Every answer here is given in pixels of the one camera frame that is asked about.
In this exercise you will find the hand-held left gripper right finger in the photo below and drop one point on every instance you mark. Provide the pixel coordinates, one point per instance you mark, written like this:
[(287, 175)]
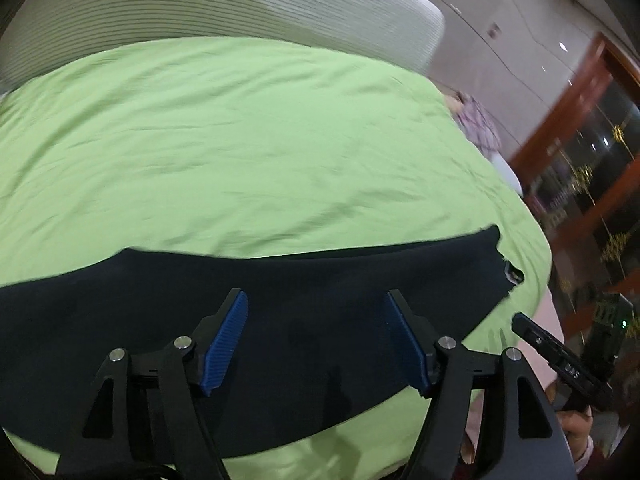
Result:
[(405, 337)]

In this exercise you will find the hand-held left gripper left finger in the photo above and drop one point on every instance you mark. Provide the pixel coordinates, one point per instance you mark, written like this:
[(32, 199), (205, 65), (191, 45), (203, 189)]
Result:
[(227, 332)]

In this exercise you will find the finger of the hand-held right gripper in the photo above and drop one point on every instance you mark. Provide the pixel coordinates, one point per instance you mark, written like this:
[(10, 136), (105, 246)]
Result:
[(555, 350)]

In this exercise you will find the black pants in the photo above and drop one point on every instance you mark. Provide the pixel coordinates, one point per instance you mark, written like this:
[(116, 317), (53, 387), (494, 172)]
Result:
[(310, 290)]

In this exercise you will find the person's right hand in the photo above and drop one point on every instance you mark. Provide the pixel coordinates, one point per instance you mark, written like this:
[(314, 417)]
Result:
[(575, 430)]

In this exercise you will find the wooden glass-door cabinet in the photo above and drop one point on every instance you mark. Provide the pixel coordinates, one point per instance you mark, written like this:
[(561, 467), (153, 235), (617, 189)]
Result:
[(590, 170)]

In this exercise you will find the green bedsheet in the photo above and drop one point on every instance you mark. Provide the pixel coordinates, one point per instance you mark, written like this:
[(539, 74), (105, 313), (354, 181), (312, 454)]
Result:
[(225, 150)]

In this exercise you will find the plaid cloth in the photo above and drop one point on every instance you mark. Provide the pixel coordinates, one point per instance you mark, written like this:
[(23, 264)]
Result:
[(477, 125)]

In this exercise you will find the white striped pillow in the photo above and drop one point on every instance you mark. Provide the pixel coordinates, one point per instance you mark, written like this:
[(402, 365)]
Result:
[(210, 0)]

